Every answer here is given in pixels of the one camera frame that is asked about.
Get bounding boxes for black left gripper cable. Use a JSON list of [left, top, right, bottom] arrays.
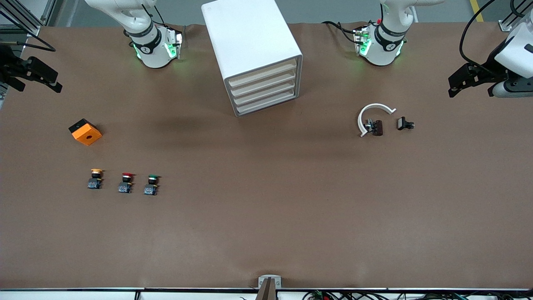
[[459, 0, 498, 69]]

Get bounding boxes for white table edge rail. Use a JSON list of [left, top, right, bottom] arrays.
[[0, 287, 533, 300]]

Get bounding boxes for bundle of thin cables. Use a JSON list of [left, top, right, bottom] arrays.
[[302, 290, 533, 300]]

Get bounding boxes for yellow push button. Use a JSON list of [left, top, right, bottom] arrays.
[[87, 168, 105, 190]]

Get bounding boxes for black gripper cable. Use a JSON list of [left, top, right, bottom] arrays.
[[459, 0, 498, 69], [0, 29, 57, 53]]

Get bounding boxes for black arm base cable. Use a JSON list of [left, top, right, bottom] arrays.
[[322, 20, 359, 44]]

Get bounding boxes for orange and black box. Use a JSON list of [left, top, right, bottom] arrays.
[[68, 118, 102, 146]]

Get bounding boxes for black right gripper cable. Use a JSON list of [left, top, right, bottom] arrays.
[[0, 29, 57, 53]]

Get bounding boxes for green push button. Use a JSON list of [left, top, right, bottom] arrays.
[[144, 174, 161, 196]]

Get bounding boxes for gray metal mount bracket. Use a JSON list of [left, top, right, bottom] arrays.
[[256, 275, 282, 300]]

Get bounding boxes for white curved clamp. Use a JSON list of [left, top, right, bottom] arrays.
[[357, 103, 397, 138]]

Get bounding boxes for aluminium frame profile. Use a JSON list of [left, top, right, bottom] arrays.
[[0, 0, 59, 36], [498, 0, 533, 33]]

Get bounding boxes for red push button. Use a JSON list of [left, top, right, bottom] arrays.
[[118, 172, 134, 194]]

